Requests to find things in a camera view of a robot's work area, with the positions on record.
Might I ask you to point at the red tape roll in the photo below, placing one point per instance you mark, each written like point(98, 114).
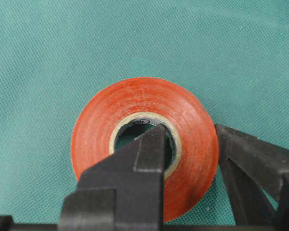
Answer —
point(152, 100)

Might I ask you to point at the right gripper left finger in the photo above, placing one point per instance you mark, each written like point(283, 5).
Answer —
point(124, 192)

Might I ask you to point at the green table cloth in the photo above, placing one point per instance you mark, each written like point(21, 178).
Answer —
point(55, 55)

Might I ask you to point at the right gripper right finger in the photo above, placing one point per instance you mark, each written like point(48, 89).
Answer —
point(256, 176)

